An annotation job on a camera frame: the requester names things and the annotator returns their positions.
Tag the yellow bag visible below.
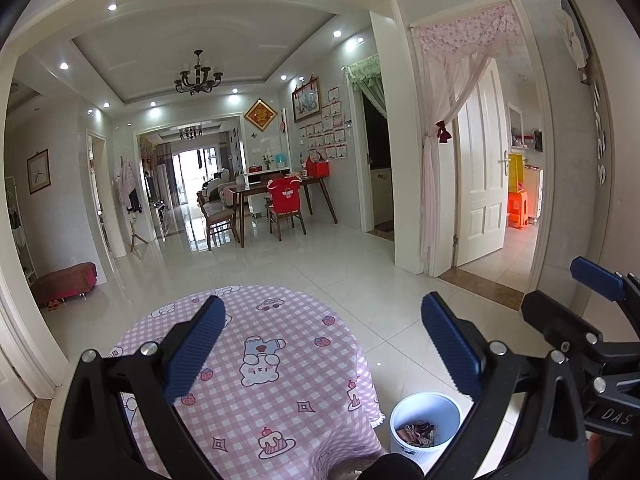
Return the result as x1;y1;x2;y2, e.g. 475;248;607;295
508;153;526;193

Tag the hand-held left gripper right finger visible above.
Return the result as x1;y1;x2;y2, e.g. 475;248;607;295
421;291;588;480

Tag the large black chandelier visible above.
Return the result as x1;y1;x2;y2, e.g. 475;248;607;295
174;50;223;96

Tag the white sideboard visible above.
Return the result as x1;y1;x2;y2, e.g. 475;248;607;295
243;170;288;218

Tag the pink hanging garment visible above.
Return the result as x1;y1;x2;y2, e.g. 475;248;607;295
114;157;138;208

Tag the small framed ink painting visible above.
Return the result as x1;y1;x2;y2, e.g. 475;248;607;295
27;149;51;195

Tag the white standing air conditioner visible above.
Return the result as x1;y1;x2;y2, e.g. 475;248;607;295
156;164;173;211

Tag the group of ceiling spotlights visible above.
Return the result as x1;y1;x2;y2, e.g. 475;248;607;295
57;0;366;111

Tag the wall of award certificates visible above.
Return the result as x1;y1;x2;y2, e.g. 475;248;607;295
299;85;348;161

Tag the wooden dining chair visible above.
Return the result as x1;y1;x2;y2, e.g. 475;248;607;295
265;175;307;242
196;191;240;251

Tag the white plastic bucket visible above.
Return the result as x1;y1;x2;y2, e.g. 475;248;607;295
389;392;462;471

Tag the white framed mirror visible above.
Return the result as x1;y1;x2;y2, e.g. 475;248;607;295
506;101;523;148

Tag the wooden coat stand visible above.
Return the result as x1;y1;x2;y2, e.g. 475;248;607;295
127;212;148;253

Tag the red chair cover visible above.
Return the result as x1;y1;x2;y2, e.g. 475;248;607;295
266;175;302;211

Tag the red upholstered bench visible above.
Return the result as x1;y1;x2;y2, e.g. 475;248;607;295
31;262;98;308

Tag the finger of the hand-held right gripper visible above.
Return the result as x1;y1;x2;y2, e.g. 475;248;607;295
520;290;606;361
571;256;640;307

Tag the pink checked cartoon tablecloth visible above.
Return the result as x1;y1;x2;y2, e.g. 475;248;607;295
107;285;386;480

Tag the red diamond wall decoration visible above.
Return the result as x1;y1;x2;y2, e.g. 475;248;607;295
243;98;277;133

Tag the white panel door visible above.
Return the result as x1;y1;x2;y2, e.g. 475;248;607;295
452;57;511;268

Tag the grey massage chair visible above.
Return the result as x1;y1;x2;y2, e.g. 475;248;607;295
207;170;231;206

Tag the dark wooden dining table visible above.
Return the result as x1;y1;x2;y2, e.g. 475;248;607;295
229;176;338;248

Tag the pink floral curtain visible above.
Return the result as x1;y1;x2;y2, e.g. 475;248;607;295
410;2;523;276

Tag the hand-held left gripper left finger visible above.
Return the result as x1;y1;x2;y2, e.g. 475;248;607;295
62;295;227;480

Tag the white hanging cloth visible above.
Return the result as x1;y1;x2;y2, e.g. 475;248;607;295
557;7;588;71

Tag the row of metal wall hooks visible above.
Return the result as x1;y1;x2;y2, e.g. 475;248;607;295
590;80;613;186

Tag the large framed painting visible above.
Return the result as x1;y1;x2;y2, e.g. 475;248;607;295
291;77;321;124

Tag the orange plastic stool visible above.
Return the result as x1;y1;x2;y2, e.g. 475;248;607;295
506;190;531;231

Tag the green lace curtain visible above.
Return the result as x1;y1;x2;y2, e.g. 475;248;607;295
345;54;390;121

